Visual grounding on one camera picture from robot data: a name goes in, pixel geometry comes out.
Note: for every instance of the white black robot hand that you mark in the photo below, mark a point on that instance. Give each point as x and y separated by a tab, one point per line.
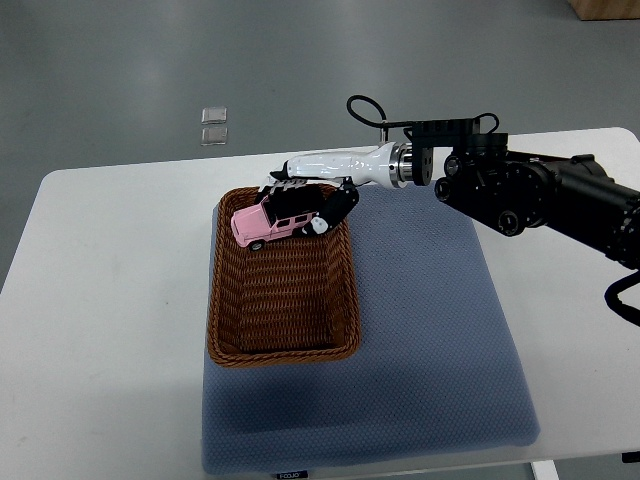
389	165

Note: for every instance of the pink toy car black roof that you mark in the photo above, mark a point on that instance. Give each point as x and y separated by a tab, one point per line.
276	216

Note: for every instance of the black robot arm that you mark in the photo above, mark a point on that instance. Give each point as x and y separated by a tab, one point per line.
476	174

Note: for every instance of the brown wicker basket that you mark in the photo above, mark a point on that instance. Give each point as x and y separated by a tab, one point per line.
295	301

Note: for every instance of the upper floor metal plate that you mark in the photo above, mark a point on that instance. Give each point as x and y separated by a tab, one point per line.
214	115

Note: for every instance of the blue grey cushion mat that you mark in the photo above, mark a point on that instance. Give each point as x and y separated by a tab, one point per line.
436	371

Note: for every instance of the wooden box corner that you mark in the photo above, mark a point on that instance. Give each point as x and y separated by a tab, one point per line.
604	10

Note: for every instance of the white table leg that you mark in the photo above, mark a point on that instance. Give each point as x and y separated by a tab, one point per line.
544	470

